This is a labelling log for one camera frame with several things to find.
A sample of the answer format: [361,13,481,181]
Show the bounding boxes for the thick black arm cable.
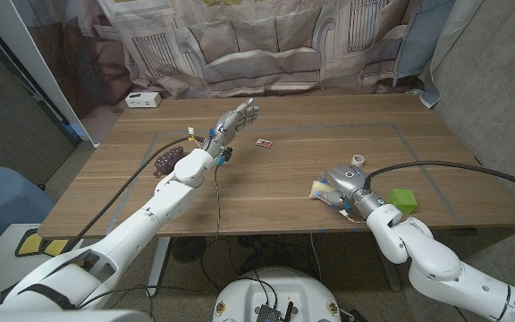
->
[60,135,207,253]
[363,159,515,196]

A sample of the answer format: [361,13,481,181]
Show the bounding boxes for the grey table leg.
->
[371,231,402,292]

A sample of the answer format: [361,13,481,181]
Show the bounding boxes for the round black floor fan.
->
[171,235,208,264]

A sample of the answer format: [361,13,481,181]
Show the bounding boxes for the thin black left wrist cable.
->
[198,163,223,287]

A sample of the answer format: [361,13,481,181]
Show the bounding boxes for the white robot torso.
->
[212,267,342,322]

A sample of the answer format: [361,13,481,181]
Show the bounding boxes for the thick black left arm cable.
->
[60,135,207,253]

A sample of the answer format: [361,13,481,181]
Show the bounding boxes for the thin white hanging cable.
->
[308,232,324,283]

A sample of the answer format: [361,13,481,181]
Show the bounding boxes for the white power box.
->
[124,91,163,109]

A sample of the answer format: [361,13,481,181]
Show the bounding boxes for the yellow pad with black border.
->
[14,227,71,259]

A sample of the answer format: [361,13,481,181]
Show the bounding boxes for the green cube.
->
[386,188,418,215]

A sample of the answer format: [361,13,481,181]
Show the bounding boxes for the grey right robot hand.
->
[314,164,377,208]

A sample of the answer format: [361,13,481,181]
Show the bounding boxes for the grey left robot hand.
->
[203,97,260,157]

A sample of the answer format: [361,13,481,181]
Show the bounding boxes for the blue chair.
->
[0,165,56,250]

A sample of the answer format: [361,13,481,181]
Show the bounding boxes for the white door frame post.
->
[0,0,102,148]

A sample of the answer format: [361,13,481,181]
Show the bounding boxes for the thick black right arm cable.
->
[363,159,515,196]

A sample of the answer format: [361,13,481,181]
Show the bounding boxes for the yellow sponge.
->
[308,179,337,202]

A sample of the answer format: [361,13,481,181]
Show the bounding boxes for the printed sofa backdrop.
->
[13,0,485,111]

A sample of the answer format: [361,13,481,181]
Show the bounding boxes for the purple plastic grapes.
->
[152,145,186,177]

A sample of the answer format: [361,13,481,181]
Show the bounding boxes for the white table leg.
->
[146,236,172,297]

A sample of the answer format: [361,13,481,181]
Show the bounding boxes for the black antenna module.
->
[253,301,295,322]

